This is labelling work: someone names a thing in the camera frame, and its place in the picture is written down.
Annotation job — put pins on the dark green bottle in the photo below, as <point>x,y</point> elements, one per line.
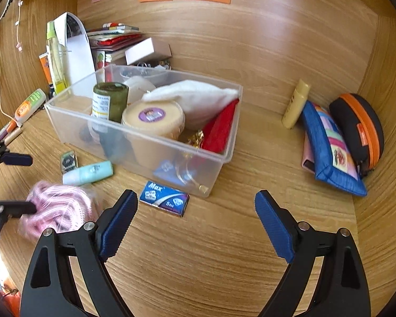
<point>110,102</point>

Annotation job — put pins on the pale yellow tube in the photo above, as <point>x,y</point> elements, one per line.
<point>295,105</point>

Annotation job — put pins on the wooden desktop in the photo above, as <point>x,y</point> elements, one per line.
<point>250,188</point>

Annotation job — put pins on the orange carton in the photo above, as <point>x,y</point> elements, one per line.
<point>45,69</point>

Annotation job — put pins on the fruit print carton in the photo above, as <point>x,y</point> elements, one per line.
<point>100,58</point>

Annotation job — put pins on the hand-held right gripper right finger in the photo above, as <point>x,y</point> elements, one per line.
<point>274,224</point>

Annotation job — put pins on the yellow-green spray bottle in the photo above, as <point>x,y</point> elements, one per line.
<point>56,59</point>

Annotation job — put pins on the orange marker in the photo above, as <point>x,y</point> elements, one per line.
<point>10,126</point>

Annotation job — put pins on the pink wallet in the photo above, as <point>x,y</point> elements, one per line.
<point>307,158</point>

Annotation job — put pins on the black and orange zip case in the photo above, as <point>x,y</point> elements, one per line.
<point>349,119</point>

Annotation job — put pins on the small white cardboard box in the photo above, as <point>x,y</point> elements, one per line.
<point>142,51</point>

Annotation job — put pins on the gold metal clip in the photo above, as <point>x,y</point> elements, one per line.
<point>194,138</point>

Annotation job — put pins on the mint green small bottle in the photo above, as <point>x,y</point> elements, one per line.
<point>92,171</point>

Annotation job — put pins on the white paper envelope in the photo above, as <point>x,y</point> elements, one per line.
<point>79,56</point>

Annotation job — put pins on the blue staples box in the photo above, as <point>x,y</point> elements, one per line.
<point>165,198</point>

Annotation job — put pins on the bunch of metal clips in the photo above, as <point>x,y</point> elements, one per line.
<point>155,63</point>

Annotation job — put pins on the blue zip pouch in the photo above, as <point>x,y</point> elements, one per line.
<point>320,138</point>

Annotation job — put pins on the white cloth pouch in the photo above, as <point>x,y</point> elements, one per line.
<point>191,99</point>

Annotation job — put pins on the red velvet bow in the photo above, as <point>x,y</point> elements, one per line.
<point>221,128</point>

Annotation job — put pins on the clear plastic storage box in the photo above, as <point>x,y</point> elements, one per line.
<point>151,158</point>

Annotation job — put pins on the cream tub with purple label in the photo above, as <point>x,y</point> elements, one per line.
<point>151,128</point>

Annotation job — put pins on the glue bottle with orange label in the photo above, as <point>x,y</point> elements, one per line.
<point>29,104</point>

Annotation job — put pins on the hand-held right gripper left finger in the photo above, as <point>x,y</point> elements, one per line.
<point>117,224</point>

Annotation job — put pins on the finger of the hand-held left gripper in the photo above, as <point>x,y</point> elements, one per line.
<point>18,159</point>
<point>16,207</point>

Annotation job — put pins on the stack of booklets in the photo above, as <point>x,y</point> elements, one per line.
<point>115,39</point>

